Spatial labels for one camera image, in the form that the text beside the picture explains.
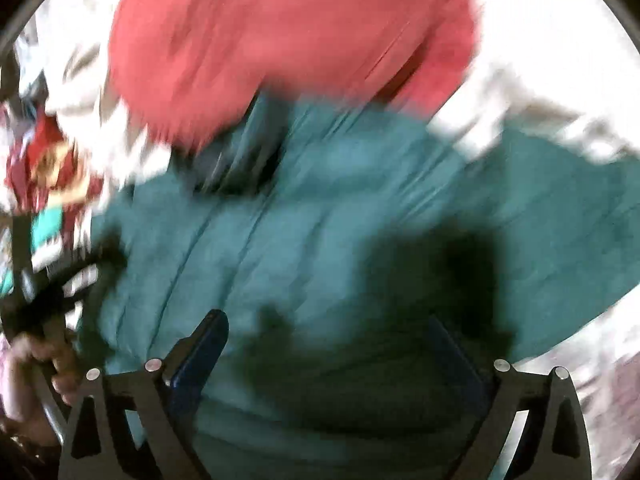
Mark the left hand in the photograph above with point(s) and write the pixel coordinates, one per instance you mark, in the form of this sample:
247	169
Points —
22	413

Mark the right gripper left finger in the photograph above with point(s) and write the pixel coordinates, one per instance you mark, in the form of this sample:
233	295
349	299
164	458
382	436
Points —
136	425

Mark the green quilted puffer jacket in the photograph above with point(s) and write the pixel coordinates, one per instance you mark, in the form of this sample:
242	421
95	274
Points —
370	275

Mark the beige quilted blanket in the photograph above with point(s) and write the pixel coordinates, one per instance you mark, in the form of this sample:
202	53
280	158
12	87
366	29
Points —
564	68

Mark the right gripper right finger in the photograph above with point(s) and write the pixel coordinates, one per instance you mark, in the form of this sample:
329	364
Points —
554	440

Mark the turquoise garment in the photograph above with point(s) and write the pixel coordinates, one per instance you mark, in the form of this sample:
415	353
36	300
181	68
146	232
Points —
46	230

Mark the red heart-shaped ruffled pillow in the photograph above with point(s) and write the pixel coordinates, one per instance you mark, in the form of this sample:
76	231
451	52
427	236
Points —
188	69

